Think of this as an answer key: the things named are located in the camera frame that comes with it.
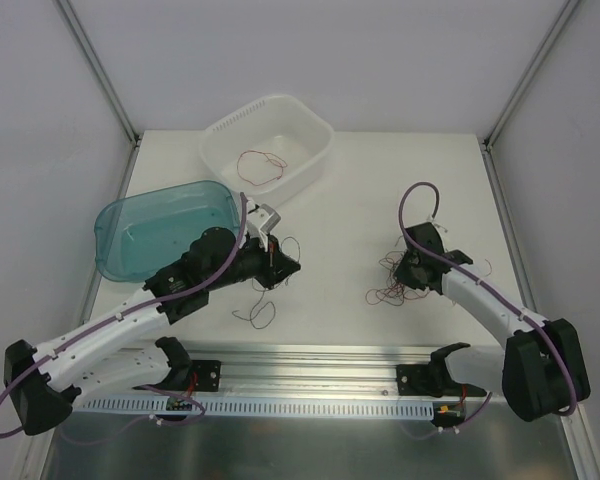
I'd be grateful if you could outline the white slotted cable duct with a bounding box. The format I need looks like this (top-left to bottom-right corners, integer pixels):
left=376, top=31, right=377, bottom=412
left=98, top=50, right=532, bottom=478
left=76, top=394, right=434, bottom=421

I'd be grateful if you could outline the thin wire bundle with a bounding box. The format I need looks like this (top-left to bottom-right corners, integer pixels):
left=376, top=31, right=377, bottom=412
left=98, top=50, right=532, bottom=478
left=363, top=244, right=494, bottom=309

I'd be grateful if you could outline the teal translucent plastic bin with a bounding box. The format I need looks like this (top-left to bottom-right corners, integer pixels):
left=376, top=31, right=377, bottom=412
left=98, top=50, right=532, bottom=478
left=94, top=180, right=239, bottom=283

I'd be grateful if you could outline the aluminium frame post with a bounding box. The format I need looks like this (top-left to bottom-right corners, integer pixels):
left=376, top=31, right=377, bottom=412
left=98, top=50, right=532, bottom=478
left=483, top=0, right=583, bottom=152
left=53, top=0, right=141, bottom=145

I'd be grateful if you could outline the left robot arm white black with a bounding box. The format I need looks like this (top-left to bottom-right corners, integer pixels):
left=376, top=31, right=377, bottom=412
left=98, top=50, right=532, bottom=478
left=4, top=227, right=301, bottom=436

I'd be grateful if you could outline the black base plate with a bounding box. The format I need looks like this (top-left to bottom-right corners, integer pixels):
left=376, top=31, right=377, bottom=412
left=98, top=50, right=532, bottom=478
left=184, top=360, right=222, bottom=394
left=395, top=364, right=440, bottom=398

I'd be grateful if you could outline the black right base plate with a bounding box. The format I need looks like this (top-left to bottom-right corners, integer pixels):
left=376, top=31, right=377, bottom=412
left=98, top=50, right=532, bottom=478
left=395, top=364, right=440, bottom=398

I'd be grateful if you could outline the aluminium mounting rail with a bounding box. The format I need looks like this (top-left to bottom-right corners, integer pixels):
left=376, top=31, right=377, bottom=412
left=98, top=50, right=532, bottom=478
left=79, top=342, right=506, bottom=401

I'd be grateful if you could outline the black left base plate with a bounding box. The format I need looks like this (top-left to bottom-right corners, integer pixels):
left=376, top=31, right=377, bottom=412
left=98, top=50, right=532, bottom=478
left=184, top=360, right=222, bottom=394

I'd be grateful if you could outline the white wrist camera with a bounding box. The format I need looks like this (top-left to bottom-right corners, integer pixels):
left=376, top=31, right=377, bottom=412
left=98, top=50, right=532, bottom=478
left=246, top=198, right=281, bottom=251
left=427, top=216, right=448, bottom=233

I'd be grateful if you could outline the white plastic basket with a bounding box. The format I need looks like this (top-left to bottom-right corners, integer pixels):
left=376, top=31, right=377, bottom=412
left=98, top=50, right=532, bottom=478
left=198, top=94, right=335, bottom=207

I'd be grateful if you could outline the left aluminium frame post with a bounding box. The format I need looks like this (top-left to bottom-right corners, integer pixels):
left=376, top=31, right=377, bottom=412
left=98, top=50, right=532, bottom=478
left=53, top=0, right=141, bottom=145

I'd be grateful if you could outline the right aluminium frame post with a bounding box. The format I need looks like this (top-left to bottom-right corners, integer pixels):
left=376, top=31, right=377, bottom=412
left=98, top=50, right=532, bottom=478
left=483, top=0, right=583, bottom=152

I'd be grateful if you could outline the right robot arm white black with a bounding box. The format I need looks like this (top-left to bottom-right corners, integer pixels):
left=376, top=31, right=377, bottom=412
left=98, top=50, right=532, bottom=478
left=394, top=222, right=591, bottom=422

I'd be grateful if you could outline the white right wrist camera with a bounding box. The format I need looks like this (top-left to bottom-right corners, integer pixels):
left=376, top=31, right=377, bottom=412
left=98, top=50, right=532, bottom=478
left=427, top=216, right=448, bottom=233

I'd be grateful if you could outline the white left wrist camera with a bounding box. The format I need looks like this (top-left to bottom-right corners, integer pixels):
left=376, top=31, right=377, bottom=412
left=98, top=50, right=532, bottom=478
left=246, top=198, right=281, bottom=251

